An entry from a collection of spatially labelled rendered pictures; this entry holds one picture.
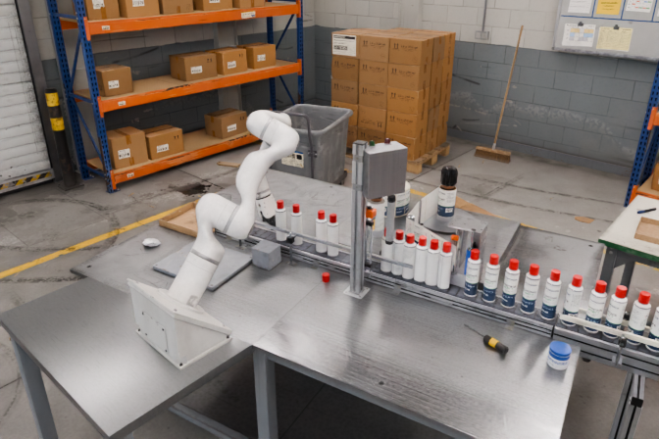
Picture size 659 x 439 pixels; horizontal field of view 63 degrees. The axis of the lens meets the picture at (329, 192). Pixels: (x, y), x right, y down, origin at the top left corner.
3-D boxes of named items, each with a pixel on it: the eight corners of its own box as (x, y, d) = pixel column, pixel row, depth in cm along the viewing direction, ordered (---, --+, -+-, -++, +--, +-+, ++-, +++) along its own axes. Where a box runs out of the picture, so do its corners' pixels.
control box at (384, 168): (405, 192, 215) (408, 147, 207) (368, 200, 208) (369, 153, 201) (391, 183, 223) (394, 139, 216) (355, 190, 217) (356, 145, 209)
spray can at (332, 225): (340, 253, 252) (340, 214, 243) (334, 258, 248) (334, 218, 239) (330, 250, 254) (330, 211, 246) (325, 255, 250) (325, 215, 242)
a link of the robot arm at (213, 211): (217, 266, 202) (247, 209, 205) (173, 242, 201) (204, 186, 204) (220, 265, 214) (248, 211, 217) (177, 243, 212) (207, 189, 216)
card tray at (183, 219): (234, 219, 295) (234, 213, 293) (201, 239, 274) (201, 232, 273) (193, 208, 309) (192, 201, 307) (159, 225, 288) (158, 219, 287)
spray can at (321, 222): (329, 249, 255) (329, 210, 247) (323, 254, 251) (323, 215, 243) (320, 247, 257) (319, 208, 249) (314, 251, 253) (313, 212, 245)
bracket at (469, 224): (487, 223, 223) (488, 221, 223) (481, 234, 214) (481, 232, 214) (456, 217, 229) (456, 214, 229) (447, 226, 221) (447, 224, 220)
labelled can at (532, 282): (534, 309, 212) (543, 264, 204) (532, 317, 208) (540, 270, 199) (521, 305, 214) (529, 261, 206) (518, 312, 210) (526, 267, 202)
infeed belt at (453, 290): (556, 322, 211) (558, 314, 209) (552, 334, 204) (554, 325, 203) (227, 224, 287) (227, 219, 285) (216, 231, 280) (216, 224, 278)
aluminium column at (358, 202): (363, 289, 233) (368, 141, 206) (359, 295, 229) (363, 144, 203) (354, 286, 235) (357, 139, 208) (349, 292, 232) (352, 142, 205)
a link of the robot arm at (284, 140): (208, 226, 214) (245, 245, 215) (207, 222, 203) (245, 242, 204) (268, 120, 226) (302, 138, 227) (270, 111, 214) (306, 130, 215)
